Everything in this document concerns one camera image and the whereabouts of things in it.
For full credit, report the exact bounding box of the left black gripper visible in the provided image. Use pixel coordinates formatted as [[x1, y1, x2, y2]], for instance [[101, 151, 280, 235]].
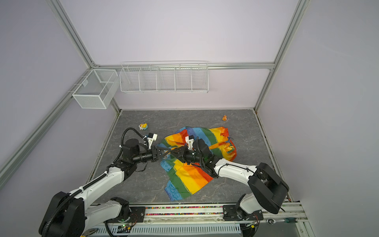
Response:
[[133, 146, 171, 164]]

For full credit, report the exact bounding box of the rainbow striped jacket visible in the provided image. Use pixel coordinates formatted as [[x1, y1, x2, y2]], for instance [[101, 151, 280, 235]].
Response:
[[159, 126, 237, 201]]

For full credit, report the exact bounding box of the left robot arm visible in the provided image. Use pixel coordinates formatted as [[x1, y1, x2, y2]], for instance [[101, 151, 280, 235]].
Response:
[[38, 127, 171, 237]]

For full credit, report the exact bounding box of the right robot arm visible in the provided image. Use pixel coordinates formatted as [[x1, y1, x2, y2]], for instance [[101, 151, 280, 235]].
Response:
[[170, 139, 289, 220]]

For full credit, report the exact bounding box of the yellow white small toy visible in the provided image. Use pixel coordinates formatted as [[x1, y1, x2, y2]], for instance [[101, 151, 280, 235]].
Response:
[[139, 123, 148, 130]]

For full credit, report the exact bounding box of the white mesh box basket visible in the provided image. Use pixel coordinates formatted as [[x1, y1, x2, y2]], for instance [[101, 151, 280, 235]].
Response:
[[73, 69, 120, 109]]

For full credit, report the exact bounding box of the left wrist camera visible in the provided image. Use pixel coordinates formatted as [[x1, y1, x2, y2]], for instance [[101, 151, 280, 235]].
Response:
[[147, 133, 158, 150]]

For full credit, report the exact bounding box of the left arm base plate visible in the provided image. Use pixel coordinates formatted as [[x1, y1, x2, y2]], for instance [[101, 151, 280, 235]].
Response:
[[107, 206, 146, 224]]

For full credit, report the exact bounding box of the white wire shelf basket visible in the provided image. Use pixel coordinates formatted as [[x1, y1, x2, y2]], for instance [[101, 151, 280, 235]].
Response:
[[119, 61, 209, 93]]

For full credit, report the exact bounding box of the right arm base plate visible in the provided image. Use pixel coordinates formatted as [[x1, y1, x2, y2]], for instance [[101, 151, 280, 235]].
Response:
[[223, 205, 264, 221]]

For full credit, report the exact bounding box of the white slotted cable duct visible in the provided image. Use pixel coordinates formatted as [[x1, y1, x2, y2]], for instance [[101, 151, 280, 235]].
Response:
[[85, 224, 242, 236]]

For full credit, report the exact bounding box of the green handled ratchet tool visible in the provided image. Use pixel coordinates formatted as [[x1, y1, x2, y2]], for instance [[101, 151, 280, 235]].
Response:
[[266, 217, 298, 225]]

